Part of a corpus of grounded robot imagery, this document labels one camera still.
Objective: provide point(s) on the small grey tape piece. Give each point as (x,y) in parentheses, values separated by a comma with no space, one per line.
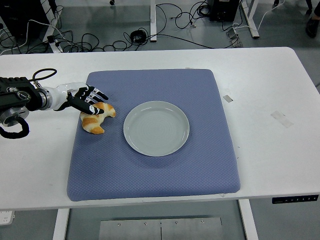
(228,98)

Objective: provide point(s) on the grey round plate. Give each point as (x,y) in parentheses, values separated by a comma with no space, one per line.
(156,130)

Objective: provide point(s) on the croissant bread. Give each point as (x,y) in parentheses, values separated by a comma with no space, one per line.
(93,123)

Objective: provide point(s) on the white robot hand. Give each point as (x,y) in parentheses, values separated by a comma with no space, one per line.
(62,96)

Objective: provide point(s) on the person's foot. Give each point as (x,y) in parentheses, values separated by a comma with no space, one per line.
(312,27)

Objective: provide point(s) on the black caster wheel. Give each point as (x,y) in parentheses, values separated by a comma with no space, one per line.
(111,2)

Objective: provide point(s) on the black box on floor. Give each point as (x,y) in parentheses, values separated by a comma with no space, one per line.
(223,10)

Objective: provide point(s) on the black cabinet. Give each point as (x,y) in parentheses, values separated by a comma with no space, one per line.
(17,12)

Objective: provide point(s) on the black power adapter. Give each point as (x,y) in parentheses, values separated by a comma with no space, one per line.
(51,39)

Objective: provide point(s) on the white table leg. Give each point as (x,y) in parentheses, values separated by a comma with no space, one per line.
(248,222)
(60,225)

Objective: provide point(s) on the white power strip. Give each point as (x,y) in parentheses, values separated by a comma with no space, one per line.
(6,218)

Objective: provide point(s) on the white background desk leg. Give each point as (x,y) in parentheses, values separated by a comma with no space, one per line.
(153,20)
(251,22)
(57,48)

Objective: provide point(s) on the grey foot pedal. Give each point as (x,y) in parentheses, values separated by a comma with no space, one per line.
(233,36)

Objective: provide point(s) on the large translucent tape piece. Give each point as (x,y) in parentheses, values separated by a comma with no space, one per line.
(281,119)

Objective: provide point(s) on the black table control panel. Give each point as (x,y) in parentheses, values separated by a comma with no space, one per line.
(295,199)

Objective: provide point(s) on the blue quilted mat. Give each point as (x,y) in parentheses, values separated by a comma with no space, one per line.
(150,175)

